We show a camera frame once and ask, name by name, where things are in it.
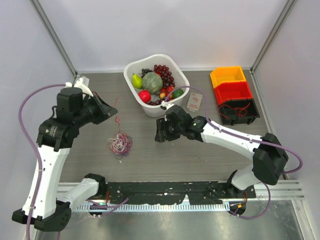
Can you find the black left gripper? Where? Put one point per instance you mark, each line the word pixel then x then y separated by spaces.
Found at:
pixel 105 110

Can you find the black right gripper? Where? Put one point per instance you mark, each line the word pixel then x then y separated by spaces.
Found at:
pixel 161 125

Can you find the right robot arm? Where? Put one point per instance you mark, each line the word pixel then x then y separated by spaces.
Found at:
pixel 265 152

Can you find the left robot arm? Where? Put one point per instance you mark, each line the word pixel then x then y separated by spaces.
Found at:
pixel 43 209

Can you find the white red card box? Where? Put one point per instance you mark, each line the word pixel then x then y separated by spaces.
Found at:
pixel 194 102

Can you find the dark red grapes front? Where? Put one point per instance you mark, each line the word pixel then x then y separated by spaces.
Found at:
pixel 156 100

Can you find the green lime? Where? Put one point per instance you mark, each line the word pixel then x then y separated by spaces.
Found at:
pixel 177 93

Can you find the red yellow cherries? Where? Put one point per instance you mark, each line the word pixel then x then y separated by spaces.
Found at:
pixel 164 92

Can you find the red apple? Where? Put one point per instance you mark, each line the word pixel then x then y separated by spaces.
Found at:
pixel 145 96

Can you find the red grape bunch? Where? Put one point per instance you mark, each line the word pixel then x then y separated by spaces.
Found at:
pixel 166 75

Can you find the green melon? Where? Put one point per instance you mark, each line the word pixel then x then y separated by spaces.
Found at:
pixel 152 82

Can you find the green pear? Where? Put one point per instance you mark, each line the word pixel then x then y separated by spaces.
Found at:
pixel 137 81

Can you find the red storage bin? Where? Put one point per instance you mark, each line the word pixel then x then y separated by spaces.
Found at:
pixel 232 91

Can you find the dark purple grape bunch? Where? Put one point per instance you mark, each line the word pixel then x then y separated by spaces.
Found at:
pixel 146 71

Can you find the black storage bin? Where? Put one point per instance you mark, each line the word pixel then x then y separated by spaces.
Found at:
pixel 235 112

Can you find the yellow storage bin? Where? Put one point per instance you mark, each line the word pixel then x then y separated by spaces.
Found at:
pixel 227 74

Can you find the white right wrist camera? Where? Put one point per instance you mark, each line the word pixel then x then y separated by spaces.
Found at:
pixel 167 103

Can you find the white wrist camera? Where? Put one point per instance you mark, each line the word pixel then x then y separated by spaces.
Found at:
pixel 83 84
pixel 167 103

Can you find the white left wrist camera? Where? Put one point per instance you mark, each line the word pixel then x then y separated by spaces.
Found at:
pixel 83 84

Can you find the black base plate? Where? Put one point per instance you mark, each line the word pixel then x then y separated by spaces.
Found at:
pixel 174 192

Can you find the aluminium rail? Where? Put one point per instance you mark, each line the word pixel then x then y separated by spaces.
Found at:
pixel 285 190

